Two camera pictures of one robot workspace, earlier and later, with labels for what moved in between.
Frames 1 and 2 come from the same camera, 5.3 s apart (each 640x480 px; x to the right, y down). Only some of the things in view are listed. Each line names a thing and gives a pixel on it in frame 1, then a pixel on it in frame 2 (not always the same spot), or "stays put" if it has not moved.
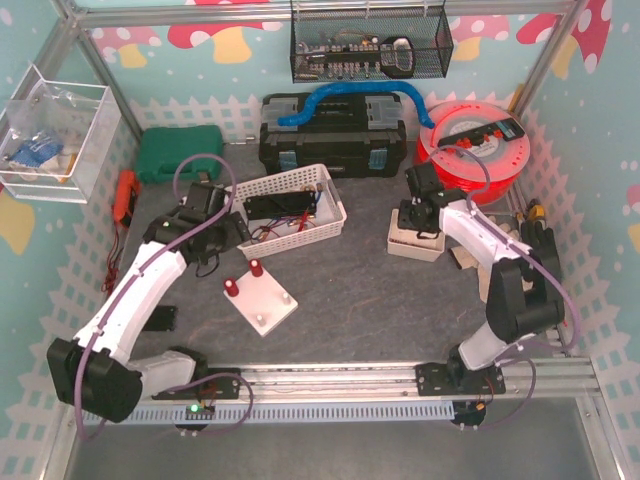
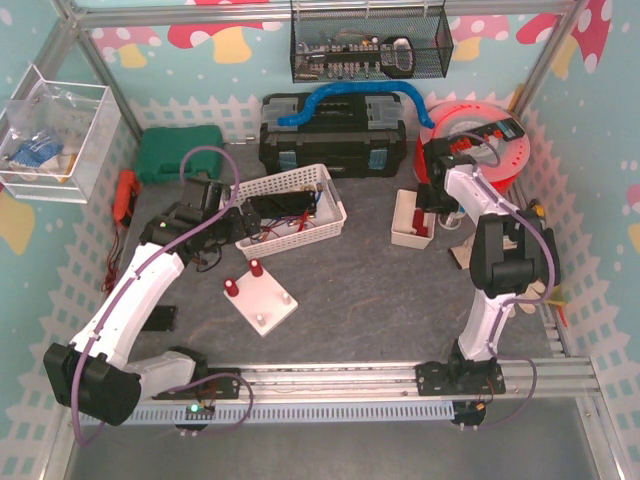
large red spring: (231, 287) stays put
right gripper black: (413, 216) -> (427, 198)
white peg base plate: (262, 301) stays put
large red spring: (256, 267) stays put
